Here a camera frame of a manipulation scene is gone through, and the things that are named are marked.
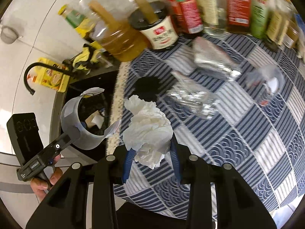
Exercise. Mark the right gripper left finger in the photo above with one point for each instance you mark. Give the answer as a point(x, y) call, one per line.
point(65, 204)

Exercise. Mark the grey plastic cup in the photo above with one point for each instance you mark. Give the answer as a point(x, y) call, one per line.
point(69, 118)

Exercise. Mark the white paper tissue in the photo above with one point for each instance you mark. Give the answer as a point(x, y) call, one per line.
point(149, 132)

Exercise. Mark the silver foil bag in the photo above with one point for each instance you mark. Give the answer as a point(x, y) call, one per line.
point(214, 61)
point(198, 99)

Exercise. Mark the black plastic bag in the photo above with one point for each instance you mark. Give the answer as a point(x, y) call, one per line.
point(147, 88)

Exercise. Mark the black kitchen faucet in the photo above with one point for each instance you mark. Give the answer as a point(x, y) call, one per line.
point(43, 62)

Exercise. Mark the black bin with liner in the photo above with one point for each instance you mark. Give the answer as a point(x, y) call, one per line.
point(93, 113)

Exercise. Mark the yellow dish soap bottle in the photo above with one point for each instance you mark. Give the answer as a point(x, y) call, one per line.
point(49, 78)

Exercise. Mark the blue patterned tablecloth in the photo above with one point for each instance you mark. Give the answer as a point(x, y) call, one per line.
point(264, 143)

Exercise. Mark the metal mesh strainer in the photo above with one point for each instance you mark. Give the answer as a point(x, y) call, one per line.
point(9, 35)

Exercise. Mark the clear printed plastic cup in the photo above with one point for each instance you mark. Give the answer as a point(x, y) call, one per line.
point(272, 79)

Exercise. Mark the green label glass bottle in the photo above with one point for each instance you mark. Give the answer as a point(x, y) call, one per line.
point(81, 24)

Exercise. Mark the clear cooking oil jug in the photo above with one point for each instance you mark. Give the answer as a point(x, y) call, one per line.
point(113, 32)

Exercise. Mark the folded silver foil bag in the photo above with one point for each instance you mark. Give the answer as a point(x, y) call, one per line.
point(214, 61)

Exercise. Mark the soy sauce jug white label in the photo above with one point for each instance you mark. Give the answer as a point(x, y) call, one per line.
point(152, 19)

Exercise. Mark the small dark brown bottle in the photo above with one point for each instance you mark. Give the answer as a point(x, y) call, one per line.
point(278, 25)

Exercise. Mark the red label sauce bottle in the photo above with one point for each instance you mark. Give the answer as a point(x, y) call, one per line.
point(187, 16)

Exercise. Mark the clear bottle beige label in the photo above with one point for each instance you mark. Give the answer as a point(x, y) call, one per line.
point(213, 14)

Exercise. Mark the dark bottle red label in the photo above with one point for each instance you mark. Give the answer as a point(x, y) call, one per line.
point(238, 16)

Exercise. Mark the green label oil bottle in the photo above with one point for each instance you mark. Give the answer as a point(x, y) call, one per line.
point(259, 17)

